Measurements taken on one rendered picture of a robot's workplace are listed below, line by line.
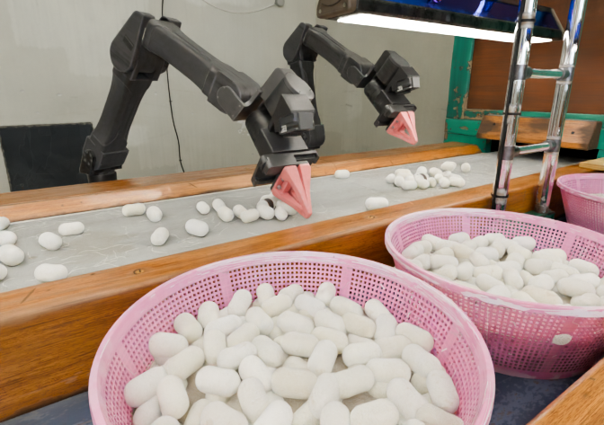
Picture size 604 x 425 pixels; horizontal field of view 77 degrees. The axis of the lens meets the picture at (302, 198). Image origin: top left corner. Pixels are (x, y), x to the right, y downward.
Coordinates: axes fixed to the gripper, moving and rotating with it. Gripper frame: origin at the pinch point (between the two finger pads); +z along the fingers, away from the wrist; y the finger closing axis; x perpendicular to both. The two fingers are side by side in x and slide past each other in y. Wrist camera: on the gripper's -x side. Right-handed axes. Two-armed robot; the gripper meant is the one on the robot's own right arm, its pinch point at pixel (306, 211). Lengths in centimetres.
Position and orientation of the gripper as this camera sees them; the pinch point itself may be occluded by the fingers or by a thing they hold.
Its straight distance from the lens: 58.0
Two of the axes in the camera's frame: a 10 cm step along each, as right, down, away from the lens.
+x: -3.6, 5.8, 7.3
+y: 8.4, -1.4, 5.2
